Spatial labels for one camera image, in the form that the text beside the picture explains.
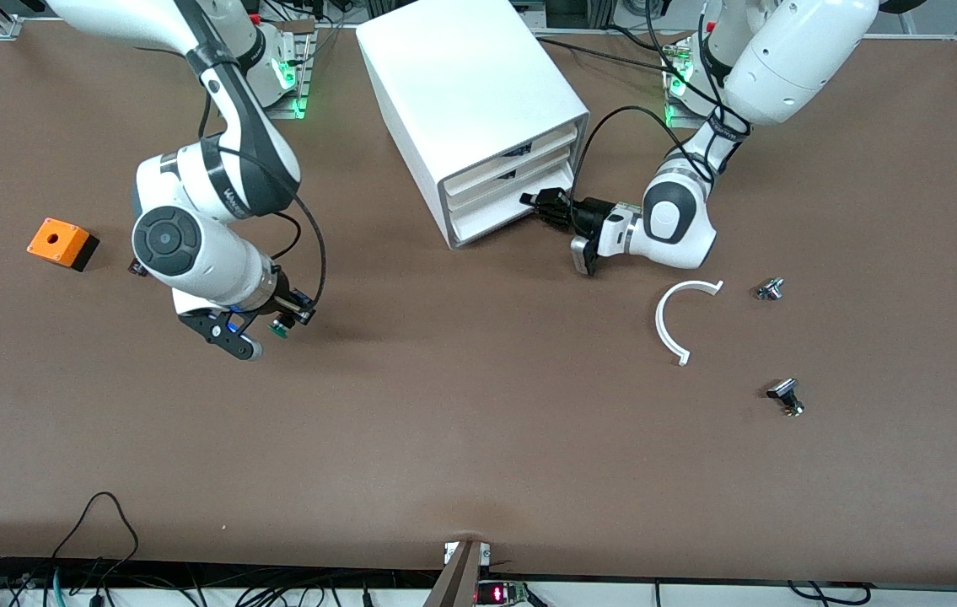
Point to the small black contact block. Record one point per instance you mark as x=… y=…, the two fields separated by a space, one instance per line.
x=136 y=269

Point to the silver selector switch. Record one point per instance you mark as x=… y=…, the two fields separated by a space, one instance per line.
x=770 y=289

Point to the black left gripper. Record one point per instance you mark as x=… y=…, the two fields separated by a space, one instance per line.
x=586 y=213

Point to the aluminium frame corner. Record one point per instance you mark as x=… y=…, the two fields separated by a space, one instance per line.
x=4 y=24

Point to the white curved plastic strip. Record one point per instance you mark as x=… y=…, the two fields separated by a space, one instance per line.
x=660 y=324

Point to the thin white drawer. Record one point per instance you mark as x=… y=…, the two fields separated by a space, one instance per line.
x=478 y=190
x=478 y=167

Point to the orange button enclosure box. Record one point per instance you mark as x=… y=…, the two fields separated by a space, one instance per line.
x=58 y=243

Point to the grey camera mount wedge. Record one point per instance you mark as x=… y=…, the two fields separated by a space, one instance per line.
x=457 y=582

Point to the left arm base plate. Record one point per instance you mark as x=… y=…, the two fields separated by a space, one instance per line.
x=676 y=105

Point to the white drawer cabinet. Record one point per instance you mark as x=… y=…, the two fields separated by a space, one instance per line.
x=461 y=76

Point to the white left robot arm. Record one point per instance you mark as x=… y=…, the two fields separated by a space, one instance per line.
x=680 y=223

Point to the red LED display module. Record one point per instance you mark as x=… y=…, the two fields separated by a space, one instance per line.
x=499 y=593

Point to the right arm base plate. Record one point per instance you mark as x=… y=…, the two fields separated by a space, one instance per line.
x=301 y=88

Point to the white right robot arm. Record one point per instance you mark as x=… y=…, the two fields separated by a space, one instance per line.
x=191 y=244

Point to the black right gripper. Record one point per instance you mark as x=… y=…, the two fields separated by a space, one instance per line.
x=285 y=302

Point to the large white drawer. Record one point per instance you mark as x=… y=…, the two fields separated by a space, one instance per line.
x=495 y=217

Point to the black knob switch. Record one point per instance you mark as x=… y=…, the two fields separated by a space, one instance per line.
x=784 y=394

